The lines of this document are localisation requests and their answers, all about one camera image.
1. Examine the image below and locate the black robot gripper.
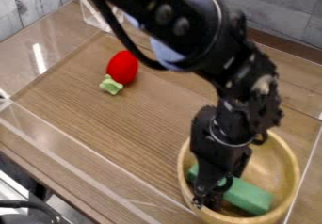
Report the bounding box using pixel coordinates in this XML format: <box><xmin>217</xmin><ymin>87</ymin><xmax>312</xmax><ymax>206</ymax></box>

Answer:
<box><xmin>189</xmin><ymin>105</ymin><xmax>253</xmax><ymax>211</ymax></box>

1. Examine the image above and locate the green rectangular block stick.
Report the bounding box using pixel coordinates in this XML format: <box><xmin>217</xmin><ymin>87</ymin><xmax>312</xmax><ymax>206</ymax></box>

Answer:
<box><xmin>191</xmin><ymin>176</ymin><xmax>273</xmax><ymax>217</ymax></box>

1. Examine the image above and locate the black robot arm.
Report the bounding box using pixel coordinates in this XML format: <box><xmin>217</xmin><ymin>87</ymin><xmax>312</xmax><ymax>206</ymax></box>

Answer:
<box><xmin>92</xmin><ymin>0</ymin><xmax>283</xmax><ymax>210</ymax></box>

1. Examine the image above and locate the wooden brown bowl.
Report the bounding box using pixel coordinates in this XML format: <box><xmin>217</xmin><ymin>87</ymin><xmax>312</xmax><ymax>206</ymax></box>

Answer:
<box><xmin>177</xmin><ymin>131</ymin><xmax>300</xmax><ymax>224</ymax></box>

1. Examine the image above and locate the red toy strawberry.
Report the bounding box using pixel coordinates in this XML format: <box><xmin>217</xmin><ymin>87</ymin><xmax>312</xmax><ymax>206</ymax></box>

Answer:
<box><xmin>98</xmin><ymin>50</ymin><xmax>139</xmax><ymax>95</ymax></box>

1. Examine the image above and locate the black clamp under table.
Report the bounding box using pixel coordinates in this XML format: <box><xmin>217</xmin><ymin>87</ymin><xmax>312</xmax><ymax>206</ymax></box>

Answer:
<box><xmin>0</xmin><ymin>194</ymin><xmax>62</xmax><ymax>224</ymax></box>

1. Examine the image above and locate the clear acrylic tray enclosure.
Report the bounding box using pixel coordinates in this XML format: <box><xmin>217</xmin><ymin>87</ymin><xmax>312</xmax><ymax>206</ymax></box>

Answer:
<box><xmin>0</xmin><ymin>2</ymin><xmax>322</xmax><ymax>224</ymax></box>

